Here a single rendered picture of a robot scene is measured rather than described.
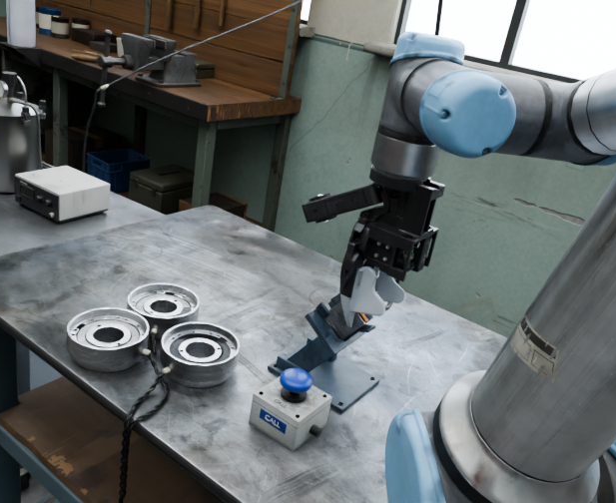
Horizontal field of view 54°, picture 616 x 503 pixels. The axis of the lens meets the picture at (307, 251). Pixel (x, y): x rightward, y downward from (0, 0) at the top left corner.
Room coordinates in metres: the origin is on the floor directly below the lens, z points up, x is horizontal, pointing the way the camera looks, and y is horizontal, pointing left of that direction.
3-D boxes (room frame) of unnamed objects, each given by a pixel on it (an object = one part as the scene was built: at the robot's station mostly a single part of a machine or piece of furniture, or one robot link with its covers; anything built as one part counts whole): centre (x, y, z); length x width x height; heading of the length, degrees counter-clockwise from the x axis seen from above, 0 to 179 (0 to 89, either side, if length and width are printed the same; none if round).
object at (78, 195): (1.46, 0.74, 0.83); 0.41 x 0.19 x 0.30; 62
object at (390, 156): (0.70, -0.09, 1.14); 0.08 x 0.08 x 0.05
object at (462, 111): (0.60, -0.13, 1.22); 0.11 x 0.11 x 0.08; 14
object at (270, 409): (0.60, -0.02, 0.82); 0.08 x 0.07 x 0.05; 58
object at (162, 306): (0.78, 0.20, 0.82); 0.10 x 0.10 x 0.04
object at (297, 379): (0.60, -0.01, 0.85); 0.04 x 0.04 x 0.05
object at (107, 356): (0.68, 0.24, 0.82); 0.10 x 0.10 x 0.04
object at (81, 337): (0.68, 0.24, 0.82); 0.08 x 0.08 x 0.02
